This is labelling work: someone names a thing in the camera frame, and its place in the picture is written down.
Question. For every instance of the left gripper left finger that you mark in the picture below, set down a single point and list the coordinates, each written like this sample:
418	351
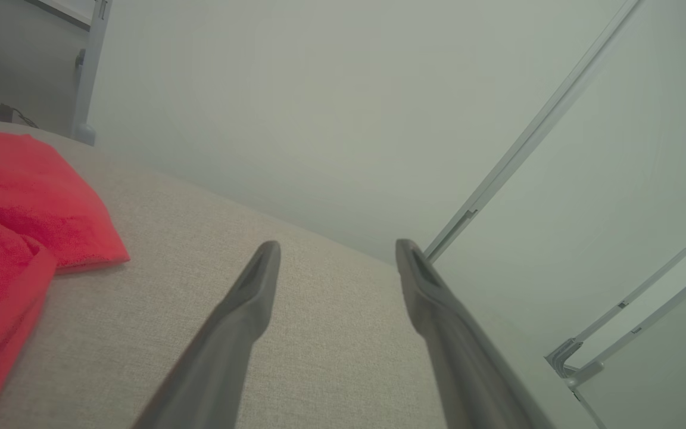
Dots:
224	351

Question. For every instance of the grey partition post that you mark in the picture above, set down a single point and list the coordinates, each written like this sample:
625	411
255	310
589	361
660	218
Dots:
88	77
535	119
544	119

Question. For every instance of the red shorts white stripes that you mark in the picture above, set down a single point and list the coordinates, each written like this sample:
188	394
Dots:
33	190

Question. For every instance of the grey partition bottom rail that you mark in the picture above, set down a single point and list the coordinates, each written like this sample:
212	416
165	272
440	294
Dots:
560	357

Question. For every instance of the white partition panel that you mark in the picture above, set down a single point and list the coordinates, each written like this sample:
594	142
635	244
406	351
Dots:
319	89
617	179

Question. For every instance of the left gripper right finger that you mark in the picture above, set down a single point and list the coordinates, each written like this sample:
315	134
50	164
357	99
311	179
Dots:
462	357

